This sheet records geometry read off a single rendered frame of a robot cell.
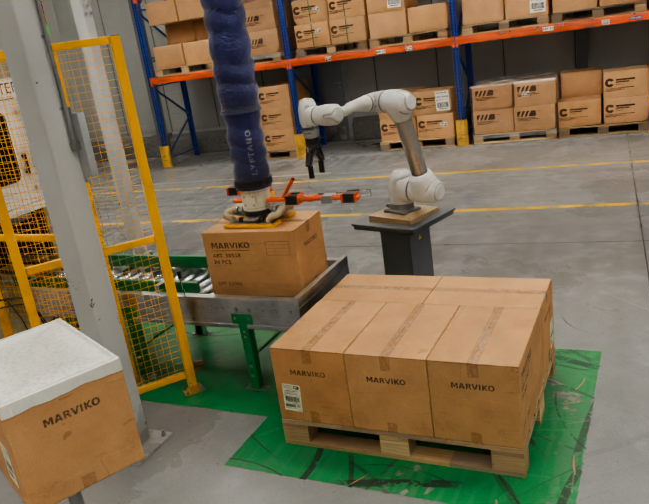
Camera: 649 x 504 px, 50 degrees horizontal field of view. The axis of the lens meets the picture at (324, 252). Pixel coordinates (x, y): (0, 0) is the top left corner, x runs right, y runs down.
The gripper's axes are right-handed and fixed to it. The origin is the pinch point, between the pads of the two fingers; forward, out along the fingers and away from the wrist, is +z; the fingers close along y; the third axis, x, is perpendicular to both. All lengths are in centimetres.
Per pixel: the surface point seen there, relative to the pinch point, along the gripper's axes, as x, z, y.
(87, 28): -286, -106, -160
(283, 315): -16, 72, 35
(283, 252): -18.3, 39.9, 19.9
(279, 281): -24, 58, 20
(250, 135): -33.8, -25.3, 7.8
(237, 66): -34, -63, 9
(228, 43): -36, -76, 11
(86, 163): -73, -31, 94
